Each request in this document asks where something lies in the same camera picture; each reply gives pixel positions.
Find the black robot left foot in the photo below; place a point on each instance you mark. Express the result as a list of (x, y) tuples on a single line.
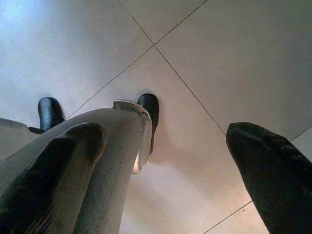
[(48, 114)]

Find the black robot right foot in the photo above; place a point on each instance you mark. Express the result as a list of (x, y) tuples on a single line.
[(149, 107)]

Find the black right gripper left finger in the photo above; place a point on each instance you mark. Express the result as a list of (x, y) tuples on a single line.
[(48, 185)]

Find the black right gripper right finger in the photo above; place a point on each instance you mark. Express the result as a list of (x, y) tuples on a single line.
[(275, 180)]

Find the black robot foot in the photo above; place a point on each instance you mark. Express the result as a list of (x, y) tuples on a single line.
[(48, 114), (149, 107)]

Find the silver robot right leg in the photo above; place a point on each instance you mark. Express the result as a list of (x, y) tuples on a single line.
[(117, 151)]

